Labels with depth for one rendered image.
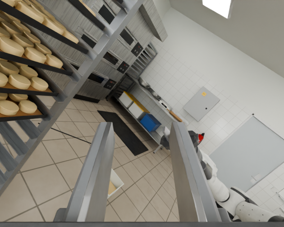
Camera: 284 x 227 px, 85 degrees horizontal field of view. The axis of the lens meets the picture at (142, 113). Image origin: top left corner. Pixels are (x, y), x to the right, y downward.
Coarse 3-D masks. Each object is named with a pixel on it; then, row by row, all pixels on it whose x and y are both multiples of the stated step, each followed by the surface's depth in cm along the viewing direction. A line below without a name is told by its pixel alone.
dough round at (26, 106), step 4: (24, 100) 51; (28, 100) 53; (20, 104) 49; (24, 104) 50; (28, 104) 51; (32, 104) 53; (20, 108) 49; (24, 108) 49; (28, 108) 50; (32, 108) 51; (36, 108) 52; (24, 112) 50; (28, 112) 50; (32, 112) 52
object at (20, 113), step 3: (6, 99) 49; (9, 99) 50; (27, 99) 56; (15, 102) 51; (18, 102) 52; (18, 111) 49; (21, 111) 50; (36, 111) 54; (39, 111) 55; (0, 114) 43; (3, 114) 44; (15, 114) 47; (18, 114) 48; (21, 114) 48; (24, 114) 49; (27, 114) 50; (30, 114) 51; (33, 114) 52; (36, 114) 53; (39, 114) 54; (0, 117) 43
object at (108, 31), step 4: (76, 8) 48; (80, 12) 48; (84, 16) 49; (96, 16) 49; (100, 20) 49; (104, 24) 49; (108, 24) 48; (104, 28) 49; (108, 28) 48; (112, 28) 48; (104, 32) 46; (108, 32) 48; (112, 32) 48; (108, 36) 48
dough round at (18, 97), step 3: (9, 96) 50; (12, 96) 50; (15, 96) 50; (18, 96) 51; (21, 96) 52; (24, 96) 53; (27, 96) 54; (12, 99) 50; (15, 99) 51; (18, 99) 51; (21, 99) 52; (24, 99) 52
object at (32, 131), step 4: (16, 120) 57; (20, 120) 59; (24, 120) 59; (28, 120) 59; (20, 124) 57; (24, 124) 59; (28, 124) 59; (32, 124) 58; (24, 128) 57; (28, 128) 58; (32, 128) 58; (36, 128) 58; (28, 132) 57; (32, 132) 58; (36, 132) 58; (40, 132) 58; (28, 136) 56; (32, 136) 57; (36, 136) 58
